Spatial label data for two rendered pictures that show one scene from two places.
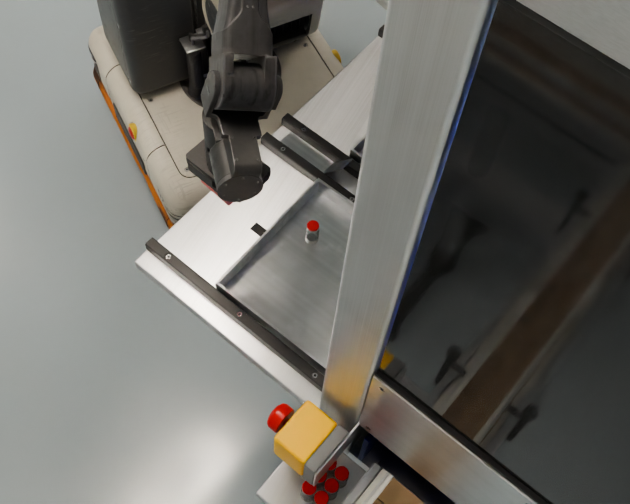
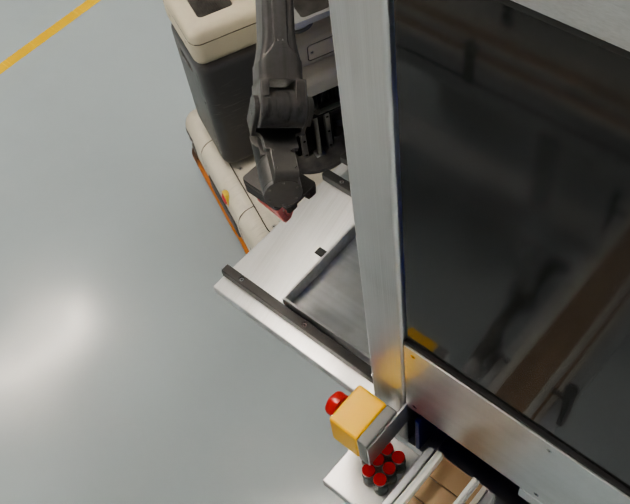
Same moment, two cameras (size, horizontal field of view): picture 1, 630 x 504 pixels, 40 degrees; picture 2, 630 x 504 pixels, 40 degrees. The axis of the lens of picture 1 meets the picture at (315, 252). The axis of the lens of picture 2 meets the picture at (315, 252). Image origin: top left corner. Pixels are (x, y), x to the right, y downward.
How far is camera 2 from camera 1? 0.24 m
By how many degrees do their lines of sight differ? 11
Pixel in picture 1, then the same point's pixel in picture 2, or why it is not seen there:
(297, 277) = (357, 291)
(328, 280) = not seen: hidden behind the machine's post
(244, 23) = (276, 53)
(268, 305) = (331, 317)
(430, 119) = (375, 69)
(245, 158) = (284, 166)
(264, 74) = (296, 94)
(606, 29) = not seen: outside the picture
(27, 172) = (136, 244)
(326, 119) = not seen: hidden behind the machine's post
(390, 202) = (370, 155)
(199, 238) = (269, 263)
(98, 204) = (199, 268)
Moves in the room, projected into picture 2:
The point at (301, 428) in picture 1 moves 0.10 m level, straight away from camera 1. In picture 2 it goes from (353, 409) to (360, 349)
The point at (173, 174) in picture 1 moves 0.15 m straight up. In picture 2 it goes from (262, 231) to (253, 198)
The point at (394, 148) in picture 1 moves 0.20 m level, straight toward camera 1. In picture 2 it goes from (359, 103) to (305, 284)
